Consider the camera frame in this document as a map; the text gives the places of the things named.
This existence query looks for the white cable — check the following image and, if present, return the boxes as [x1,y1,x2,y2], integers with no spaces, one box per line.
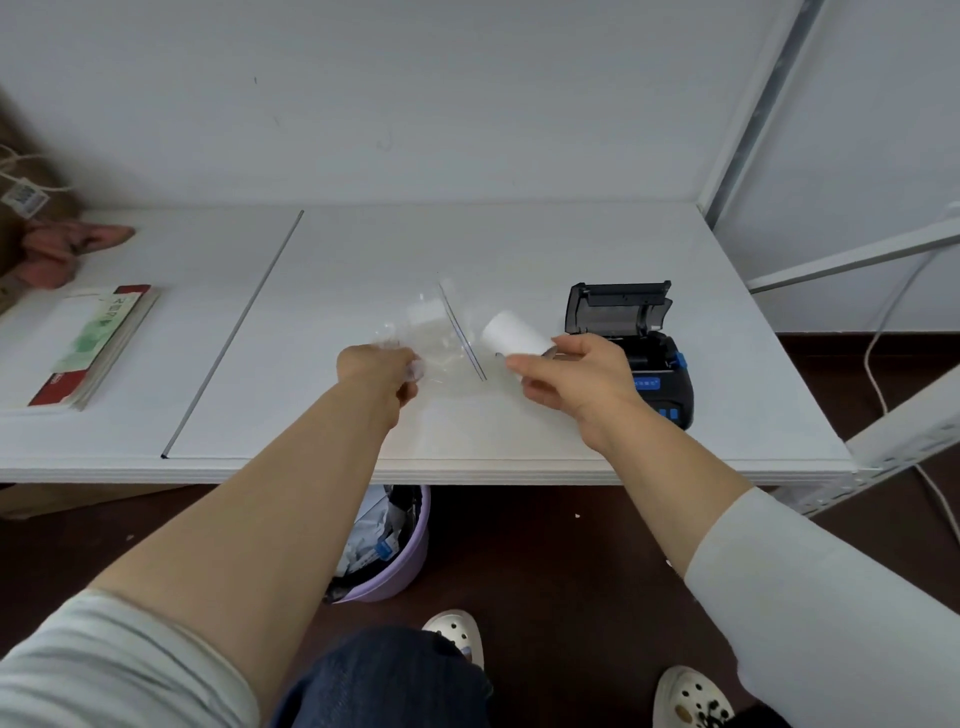
[862,246,960,528]

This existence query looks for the person's right hand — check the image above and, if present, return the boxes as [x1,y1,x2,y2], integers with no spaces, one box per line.
[506,333,649,454]

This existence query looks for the white green leaflet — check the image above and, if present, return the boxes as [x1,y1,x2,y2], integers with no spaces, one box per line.
[51,288,145,376]

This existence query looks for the clear plastic zip bag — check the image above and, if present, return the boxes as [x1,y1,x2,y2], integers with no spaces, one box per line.
[372,278,490,393]

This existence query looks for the person's right forearm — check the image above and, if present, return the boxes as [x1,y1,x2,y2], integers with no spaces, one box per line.
[585,405,754,579]

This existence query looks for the white left clog shoe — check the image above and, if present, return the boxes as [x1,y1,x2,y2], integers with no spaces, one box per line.
[420,609,486,673]

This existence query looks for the white right clog shoe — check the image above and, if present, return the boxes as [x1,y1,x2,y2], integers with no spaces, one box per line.
[651,665,737,728]

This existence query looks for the red cover booklet stack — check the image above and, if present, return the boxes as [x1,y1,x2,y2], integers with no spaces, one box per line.
[0,283,161,414]

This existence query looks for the black portable label printer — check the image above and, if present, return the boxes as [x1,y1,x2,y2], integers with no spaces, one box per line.
[563,281,696,432]

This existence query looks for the white metal shelf frame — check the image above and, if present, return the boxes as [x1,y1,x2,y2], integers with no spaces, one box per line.
[695,0,960,520]

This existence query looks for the purple plastic waste bin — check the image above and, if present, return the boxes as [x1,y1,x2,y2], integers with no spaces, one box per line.
[325,483,433,606]

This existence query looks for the white paper tag with string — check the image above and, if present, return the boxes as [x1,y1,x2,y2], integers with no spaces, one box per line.
[0,145,74,220]

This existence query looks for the person's left hand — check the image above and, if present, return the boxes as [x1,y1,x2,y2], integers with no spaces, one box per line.
[336,344,427,434]

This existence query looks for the pink cloth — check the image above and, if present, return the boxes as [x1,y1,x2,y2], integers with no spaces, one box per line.
[18,220,137,291]

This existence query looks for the white right sleeve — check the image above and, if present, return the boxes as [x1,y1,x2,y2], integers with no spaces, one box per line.
[683,485,960,728]

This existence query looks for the person's left forearm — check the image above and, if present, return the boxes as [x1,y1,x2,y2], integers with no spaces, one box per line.
[88,378,399,717]

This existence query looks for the white paper scraps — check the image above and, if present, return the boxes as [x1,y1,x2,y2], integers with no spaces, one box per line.
[333,486,423,595]

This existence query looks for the white paper roll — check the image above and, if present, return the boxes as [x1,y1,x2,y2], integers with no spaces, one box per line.
[480,309,558,360]

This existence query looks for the grey striped left sleeve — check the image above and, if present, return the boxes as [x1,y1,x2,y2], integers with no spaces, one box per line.
[0,588,261,728]

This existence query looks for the dark blue jeans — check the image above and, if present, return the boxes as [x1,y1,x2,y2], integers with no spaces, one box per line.
[268,626,494,728]

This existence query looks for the white clog shoe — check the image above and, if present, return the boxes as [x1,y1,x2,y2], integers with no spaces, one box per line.
[651,665,737,728]
[420,609,486,673]

